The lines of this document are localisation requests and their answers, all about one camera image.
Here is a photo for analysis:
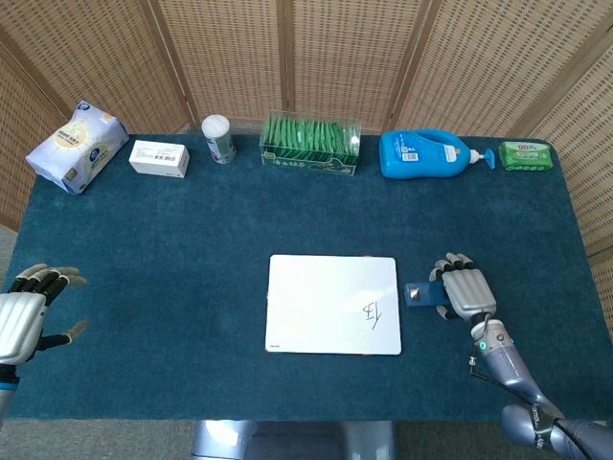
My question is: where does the teal table mat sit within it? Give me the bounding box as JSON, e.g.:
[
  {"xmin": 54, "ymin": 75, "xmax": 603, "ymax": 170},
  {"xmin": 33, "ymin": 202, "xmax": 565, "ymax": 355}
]
[{"xmin": 0, "ymin": 132, "xmax": 591, "ymax": 423}]

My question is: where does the blue whiteboard eraser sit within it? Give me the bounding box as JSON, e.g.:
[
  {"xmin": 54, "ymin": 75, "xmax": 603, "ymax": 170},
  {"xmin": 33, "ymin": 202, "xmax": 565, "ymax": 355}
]
[{"xmin": 404, "ymin": 282, "xmax": 451, "ymax": 308}]

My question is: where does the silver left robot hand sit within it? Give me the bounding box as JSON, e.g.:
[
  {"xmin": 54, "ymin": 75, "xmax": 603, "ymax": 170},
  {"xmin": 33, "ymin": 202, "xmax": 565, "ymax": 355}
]
[{"xmin": 0, "ymin": 263, "xmax": 90, "ymax": 368}]

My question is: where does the white whiteboard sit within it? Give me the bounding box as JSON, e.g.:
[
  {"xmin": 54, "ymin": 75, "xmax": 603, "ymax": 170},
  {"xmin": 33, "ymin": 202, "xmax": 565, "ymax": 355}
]
[{"xmin": 264, "ymin": 254, "xmax": 402, "ymax": 357}]

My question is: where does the green can with white lid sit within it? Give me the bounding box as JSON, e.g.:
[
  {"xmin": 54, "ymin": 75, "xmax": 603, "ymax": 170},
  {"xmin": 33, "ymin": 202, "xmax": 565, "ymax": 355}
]
[{"xmin": 200, "ymin": 114, "xmax": 238, "ymax": 166}]

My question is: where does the green tea bag box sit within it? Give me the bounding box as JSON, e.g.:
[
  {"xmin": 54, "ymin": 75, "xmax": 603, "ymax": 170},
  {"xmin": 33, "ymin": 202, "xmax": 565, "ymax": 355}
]
[{"xmin": 259, "ymin": 111, "xmax": 362, "ymax": 177}]

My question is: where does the blue detergent pump bottle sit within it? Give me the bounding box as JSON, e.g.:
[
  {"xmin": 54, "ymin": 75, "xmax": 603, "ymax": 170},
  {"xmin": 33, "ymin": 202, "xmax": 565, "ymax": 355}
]
[{"xmin": 378, "ymin": 128, "xmax": 499, "ymax": 181}]

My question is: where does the green wet wipes pack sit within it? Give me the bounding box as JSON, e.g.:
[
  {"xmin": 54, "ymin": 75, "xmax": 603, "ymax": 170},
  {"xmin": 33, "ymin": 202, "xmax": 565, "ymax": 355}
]
[{"xmin": 497, "ymin": 140, "xmax": 555, "ymax": 172}]

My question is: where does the bamboo folding screen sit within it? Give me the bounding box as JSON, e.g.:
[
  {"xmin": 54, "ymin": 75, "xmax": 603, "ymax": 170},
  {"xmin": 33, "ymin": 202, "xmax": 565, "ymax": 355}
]
[{"xmin": 0, "ymin": 0, "xmax": 613, "ymax": 332}]

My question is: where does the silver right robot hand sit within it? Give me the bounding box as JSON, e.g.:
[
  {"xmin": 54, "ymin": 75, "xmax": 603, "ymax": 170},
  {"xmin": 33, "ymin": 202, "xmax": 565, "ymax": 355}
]
[{"xmin": 428, "ymin": 252, "xmax": 498, "ymax": 322}]

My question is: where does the tissue paper pack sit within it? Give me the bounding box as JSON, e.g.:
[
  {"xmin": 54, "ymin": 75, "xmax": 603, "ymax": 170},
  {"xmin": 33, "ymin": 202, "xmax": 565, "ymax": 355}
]
[{"xmin": 25, "ymin": 100, "xmax": 130, "ymax": 196}]

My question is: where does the white cardboard box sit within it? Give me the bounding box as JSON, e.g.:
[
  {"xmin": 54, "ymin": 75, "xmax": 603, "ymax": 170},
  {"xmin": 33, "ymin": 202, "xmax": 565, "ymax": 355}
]
[{"xmin": 128, "ymin": 139, "xmax": 191, "ymax": 179}]

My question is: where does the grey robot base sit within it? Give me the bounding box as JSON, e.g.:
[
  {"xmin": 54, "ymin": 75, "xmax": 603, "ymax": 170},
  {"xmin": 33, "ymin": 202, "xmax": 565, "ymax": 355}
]
[{"xmin": 191, "ymin": 420, "xmax": 397, "ymax": 460}]

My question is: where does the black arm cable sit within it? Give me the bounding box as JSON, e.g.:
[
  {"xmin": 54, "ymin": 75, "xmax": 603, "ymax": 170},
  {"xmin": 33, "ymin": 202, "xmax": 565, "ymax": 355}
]
[{"xmin": 468, "ymin": 354, "xmax": 595, "ymax": 460}]

